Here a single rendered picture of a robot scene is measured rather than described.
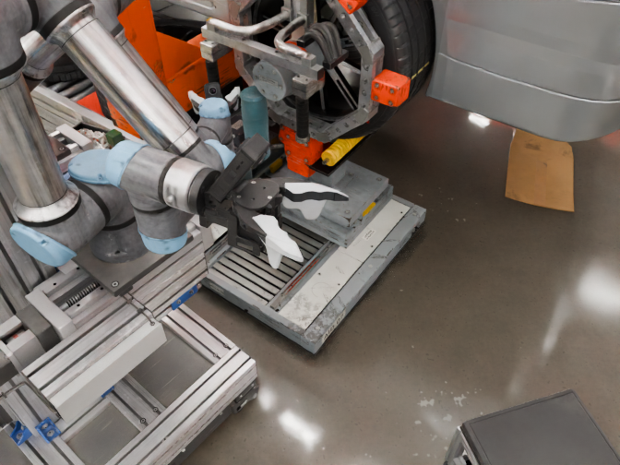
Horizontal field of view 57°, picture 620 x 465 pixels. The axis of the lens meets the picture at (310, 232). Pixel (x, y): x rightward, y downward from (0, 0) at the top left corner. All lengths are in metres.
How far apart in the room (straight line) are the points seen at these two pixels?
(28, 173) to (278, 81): 0.89
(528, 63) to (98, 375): 1.35
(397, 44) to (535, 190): 1.31
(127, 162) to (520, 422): 1.22
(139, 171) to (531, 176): 2.29
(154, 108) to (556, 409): 1.29
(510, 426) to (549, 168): 1.61
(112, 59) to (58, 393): 0.67
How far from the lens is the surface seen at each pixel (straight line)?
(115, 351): 1.30
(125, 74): 0.99
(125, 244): 1.30
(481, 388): 2.10
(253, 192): 0.79
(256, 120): 1.95
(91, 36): 1.00
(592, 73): 1.72
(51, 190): 1.10
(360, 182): 2.36
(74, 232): 1.16
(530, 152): 3.05
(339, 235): 2.25
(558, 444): 1.69
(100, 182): 1.19
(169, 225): 0.93
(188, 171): 0.83
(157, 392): 1.83
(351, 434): 1.95
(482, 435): 1.64
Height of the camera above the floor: 1.77
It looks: 46 degrees down
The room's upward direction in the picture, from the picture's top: straight up
